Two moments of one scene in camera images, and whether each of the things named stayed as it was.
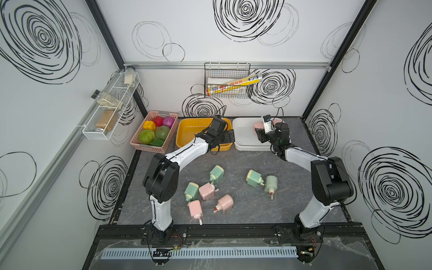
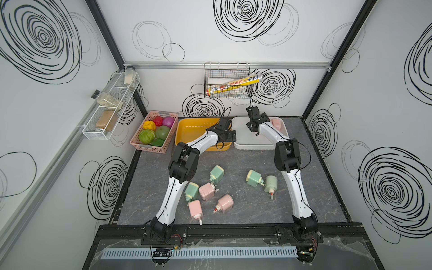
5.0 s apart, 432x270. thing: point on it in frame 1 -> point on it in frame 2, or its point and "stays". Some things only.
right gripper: [261, 134] -> [266, 117]
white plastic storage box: [246, 138] stays
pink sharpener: [277, 120] stays
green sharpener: [191, 192] stays
